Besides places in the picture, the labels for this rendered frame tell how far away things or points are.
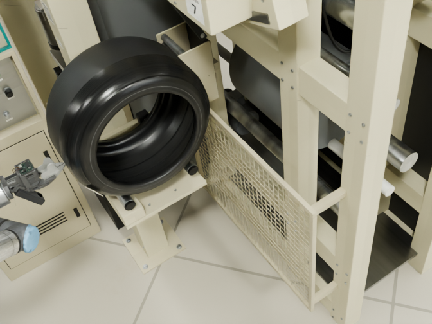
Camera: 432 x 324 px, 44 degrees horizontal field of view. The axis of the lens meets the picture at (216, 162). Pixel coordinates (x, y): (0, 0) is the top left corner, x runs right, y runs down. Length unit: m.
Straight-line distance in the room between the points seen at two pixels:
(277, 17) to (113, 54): 0.63
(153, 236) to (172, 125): 0.85
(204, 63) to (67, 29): 0.58
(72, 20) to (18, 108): 0.69
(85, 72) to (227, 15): 0.56
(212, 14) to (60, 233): 1.91
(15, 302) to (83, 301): 0.38
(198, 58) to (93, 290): 1.40
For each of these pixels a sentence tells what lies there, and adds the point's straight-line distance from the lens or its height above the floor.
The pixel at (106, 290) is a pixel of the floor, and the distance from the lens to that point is 2.96.
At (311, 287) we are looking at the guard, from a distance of 2.22.
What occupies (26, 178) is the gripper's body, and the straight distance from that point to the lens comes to 1.89.
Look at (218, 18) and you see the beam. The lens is 1.44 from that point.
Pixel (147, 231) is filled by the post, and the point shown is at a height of 0.22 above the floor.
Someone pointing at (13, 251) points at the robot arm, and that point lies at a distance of 1.86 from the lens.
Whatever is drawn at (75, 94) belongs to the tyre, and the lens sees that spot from 1.77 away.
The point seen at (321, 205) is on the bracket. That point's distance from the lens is 1.85.
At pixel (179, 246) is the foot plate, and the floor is 0.02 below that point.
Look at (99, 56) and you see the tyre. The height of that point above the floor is 1.45.
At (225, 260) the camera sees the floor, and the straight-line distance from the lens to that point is 2.90.
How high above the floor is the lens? 2.45
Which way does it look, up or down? 47 degrees down
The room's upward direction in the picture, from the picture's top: 10 degrees counter-clockwise
